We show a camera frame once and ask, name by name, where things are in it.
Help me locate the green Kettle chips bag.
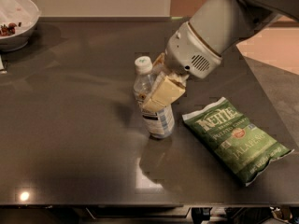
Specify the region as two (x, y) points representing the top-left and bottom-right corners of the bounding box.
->
(182, 97), (292, 186)

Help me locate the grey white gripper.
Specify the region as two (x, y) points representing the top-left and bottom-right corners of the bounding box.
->
(142, 21), (222, 112)

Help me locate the white bowl with food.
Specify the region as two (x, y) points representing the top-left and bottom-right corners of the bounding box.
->
(0, 0), (41, 51)

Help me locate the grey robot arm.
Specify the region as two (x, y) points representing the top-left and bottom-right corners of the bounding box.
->
(142, 0), (299, 112)

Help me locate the clear plastic water bottle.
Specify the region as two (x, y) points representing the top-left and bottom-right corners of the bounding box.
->
(133, 56), (175, 139)

